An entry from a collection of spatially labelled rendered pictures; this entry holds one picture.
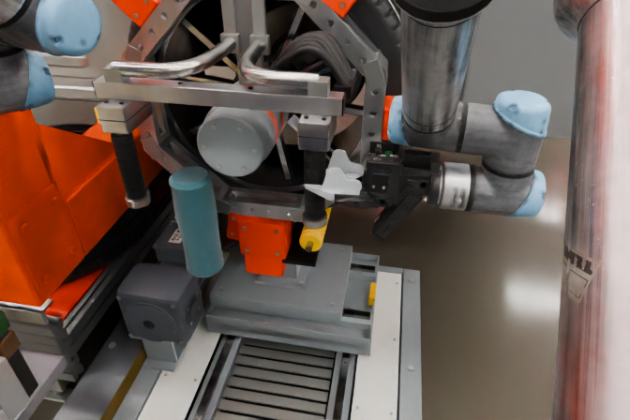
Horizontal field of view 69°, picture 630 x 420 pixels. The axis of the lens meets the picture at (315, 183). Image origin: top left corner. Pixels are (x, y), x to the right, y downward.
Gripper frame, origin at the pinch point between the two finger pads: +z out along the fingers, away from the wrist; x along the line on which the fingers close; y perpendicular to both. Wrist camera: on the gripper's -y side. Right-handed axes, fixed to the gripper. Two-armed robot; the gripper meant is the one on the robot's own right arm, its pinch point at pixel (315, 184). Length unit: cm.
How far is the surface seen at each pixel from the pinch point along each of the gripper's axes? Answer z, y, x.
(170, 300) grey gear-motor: 37, -43, -7
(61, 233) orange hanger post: 55, -20, -1
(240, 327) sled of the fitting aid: 27, -70, -23
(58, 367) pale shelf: 49, -39, 17
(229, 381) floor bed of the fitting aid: 27, -77, -10
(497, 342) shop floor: -53, -83, -42
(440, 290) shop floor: -36, -83, -62
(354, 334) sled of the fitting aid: -7, -68, -25
